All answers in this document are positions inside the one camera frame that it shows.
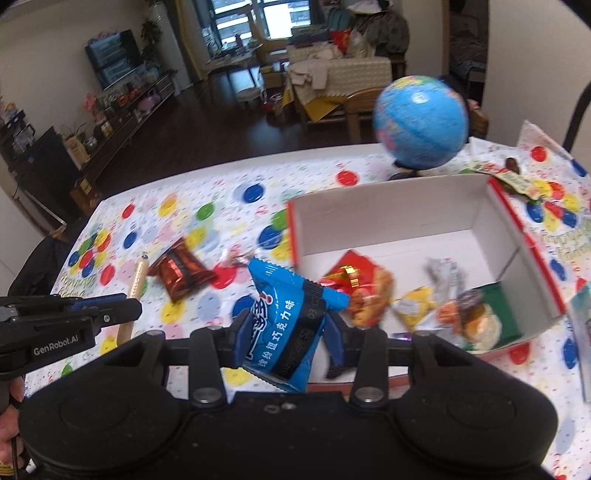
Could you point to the black metal bar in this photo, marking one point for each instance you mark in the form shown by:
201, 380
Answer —
575, 115

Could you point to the person's left hand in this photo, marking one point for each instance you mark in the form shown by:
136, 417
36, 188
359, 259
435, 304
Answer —
9, 429

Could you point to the large window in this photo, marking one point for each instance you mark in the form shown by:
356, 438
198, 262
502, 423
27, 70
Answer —
263, 14

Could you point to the red fried snack bag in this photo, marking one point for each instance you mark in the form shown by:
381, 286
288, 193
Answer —
355, 281

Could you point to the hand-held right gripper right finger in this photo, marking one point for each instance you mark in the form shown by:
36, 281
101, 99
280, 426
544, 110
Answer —
335, 342

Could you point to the lilac plastic pot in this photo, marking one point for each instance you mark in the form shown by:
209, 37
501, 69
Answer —
150, 102

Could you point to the blue globe on black stand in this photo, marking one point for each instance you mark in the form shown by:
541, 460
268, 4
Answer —
415, 120

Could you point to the small round stool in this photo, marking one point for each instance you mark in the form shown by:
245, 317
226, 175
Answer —
250, 96

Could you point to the pile of clothes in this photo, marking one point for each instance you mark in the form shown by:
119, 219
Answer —
364, 32

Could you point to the pink cloth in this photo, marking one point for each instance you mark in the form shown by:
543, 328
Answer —
475, 110

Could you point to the blue snack packet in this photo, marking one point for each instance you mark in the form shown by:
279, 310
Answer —
281, 314

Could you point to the black chair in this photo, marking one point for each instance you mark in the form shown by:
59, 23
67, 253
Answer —
41, 263

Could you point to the yellow cloth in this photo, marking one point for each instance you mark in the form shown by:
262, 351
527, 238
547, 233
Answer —
314, 104

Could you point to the white standing air conditioner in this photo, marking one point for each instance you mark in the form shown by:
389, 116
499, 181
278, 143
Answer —
167, 41

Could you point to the wooden coffee table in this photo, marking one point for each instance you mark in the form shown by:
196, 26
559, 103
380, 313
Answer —
231, 64

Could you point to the green and red snack packet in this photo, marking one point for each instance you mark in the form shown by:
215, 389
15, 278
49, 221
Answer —
517, 182

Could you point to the black cabinet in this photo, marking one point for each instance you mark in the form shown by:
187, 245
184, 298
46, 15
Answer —
41, 175

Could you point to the dark red foil snack packet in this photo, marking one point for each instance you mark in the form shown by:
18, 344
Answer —
180, 272

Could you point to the orange snack packet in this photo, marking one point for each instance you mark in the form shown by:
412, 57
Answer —
450, 316

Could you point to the green houseplant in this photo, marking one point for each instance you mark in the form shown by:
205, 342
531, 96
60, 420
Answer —
150, 41

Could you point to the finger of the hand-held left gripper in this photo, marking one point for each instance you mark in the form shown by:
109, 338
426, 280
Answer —
108, 304
115, 316

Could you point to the white sofa cover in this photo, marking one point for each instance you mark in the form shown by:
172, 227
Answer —
351, 78

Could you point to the red and white cardboard box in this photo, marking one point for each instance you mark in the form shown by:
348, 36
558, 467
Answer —
392, 212

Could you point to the small red plastic toy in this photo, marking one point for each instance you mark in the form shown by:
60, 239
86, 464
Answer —
268, 107

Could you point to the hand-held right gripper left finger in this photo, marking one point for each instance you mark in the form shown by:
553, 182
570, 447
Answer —
241, 338

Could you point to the yellow snack packet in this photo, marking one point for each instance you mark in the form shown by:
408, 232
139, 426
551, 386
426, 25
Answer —
415, 304

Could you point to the gold and white candy ball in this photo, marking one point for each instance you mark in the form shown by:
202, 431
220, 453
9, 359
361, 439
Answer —
481, 325

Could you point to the silver snack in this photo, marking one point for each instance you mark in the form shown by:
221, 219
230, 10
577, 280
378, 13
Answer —
443, 277

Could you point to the television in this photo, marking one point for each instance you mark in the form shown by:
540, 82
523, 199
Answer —
115, 57

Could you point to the dark television cabinet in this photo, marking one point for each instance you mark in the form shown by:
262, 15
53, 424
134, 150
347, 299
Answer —
120, 134

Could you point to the gold stick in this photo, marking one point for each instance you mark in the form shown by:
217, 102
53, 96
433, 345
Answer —
134, 295

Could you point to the pink flower bouquet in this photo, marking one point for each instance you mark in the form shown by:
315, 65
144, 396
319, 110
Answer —
94, 105

